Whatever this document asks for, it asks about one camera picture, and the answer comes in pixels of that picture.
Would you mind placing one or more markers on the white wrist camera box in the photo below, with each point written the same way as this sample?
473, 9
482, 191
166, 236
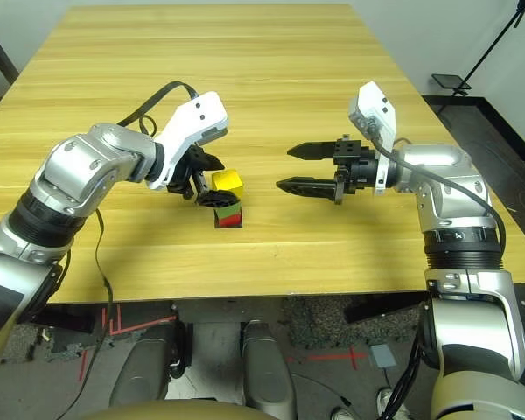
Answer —
376, 109
192, 118

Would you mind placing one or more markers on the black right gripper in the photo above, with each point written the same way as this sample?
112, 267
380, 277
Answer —
356, 168

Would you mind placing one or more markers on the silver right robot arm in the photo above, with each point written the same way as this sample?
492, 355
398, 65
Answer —
446, 175

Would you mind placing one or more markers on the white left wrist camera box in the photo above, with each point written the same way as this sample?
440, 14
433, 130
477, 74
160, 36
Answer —
192, 118

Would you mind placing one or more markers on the red line floor tape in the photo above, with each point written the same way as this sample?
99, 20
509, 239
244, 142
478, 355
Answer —
118, 319

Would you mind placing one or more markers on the grey right robot leg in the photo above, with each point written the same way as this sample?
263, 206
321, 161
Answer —
269, 372

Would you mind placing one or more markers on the black tripod stand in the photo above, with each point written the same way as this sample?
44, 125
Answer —
495, 41

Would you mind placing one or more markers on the white sneaker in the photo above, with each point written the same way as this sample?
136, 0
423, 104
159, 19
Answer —
387, 400
342, 415

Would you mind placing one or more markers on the beige robot torso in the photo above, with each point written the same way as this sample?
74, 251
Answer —
170, 413

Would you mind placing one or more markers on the grey left robot leg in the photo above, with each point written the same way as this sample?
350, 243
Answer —
142, 372

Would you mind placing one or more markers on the red wooden block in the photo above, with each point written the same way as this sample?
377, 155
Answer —
232, 221

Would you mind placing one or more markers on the yellow wooden block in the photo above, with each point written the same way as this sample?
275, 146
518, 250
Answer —
227, 181

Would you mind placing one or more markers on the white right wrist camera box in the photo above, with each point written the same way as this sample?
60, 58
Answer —
376, 109

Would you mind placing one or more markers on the grey robot leg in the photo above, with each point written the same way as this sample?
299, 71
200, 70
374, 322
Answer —
269, 372
142, 372

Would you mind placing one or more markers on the red cross floor tape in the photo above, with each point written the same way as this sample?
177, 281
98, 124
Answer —
353, 356

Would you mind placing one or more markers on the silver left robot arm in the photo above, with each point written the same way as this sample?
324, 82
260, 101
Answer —
83, 166

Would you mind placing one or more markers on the black flat tripod plate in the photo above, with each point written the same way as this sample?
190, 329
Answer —
448, 81

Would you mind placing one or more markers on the green wooden block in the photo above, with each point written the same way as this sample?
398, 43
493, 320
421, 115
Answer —
223, 211

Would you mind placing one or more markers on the grey floor pedal box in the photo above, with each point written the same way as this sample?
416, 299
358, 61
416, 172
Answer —
382, 355

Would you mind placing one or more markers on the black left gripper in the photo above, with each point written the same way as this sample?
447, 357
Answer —
188, 179

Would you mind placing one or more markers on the speckled black rubber mat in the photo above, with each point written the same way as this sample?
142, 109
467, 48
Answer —
315, 324

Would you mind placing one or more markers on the wooden side table black frame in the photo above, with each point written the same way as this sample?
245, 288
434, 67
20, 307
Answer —
0, 54

